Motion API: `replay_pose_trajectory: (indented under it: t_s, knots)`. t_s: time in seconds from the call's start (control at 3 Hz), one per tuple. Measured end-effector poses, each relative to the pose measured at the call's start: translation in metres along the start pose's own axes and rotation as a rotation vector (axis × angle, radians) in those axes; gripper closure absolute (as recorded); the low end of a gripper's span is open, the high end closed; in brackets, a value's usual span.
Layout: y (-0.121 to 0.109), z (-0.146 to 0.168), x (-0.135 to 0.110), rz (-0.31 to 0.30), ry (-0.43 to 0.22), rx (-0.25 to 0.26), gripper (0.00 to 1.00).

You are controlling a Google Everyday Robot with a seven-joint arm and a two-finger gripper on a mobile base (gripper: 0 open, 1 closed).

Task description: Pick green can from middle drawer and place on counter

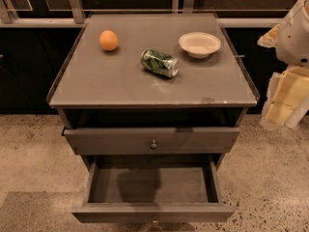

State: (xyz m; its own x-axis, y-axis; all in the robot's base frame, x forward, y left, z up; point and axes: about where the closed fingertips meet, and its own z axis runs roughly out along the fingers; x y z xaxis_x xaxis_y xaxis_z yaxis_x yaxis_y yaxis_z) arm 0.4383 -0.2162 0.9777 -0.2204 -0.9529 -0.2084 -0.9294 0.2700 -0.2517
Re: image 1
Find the white bowl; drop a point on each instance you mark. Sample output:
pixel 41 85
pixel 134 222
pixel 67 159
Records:
pixel 199 45

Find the metal window railing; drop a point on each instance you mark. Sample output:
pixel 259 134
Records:
pixel 79 10

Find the grey drawer cabinet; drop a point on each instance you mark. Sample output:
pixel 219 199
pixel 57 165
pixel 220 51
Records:
pixel 111 89

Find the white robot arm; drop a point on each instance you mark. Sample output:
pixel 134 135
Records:
pixel 293 49

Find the grey upper drawer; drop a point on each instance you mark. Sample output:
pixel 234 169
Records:
pixel 151 141

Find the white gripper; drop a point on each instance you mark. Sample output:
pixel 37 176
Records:
pixel 294 39

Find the grey open lower drawer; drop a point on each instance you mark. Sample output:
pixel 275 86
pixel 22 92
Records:
pixel 158 188

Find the orange fruit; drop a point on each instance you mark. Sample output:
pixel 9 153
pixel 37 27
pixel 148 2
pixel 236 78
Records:
pixel 108 40

